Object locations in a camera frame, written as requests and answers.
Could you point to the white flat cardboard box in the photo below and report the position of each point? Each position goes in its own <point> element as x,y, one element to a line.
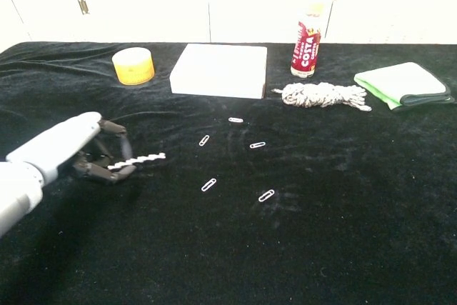
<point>218,69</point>

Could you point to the white thin stick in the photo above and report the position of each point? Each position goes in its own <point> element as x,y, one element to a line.
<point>150,158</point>

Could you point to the silver paper clip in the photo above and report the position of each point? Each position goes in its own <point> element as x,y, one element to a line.
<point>266,195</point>
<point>209,184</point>
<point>235,119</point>
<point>257,145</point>
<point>204,140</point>

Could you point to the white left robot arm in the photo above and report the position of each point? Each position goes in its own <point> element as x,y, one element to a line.
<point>16,194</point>

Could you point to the folded green microfiber cloth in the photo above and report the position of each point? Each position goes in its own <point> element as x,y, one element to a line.
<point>400,80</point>

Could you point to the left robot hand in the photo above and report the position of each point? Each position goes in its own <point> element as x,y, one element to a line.
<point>64,140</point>

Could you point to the black velvet tablecloth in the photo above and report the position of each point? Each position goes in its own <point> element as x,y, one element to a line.
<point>321,212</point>

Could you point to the yellow tape roll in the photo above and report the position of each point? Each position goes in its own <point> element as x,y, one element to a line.
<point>134,69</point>

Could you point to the red Costa coffee bottle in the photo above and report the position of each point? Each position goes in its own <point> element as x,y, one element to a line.
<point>305,58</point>

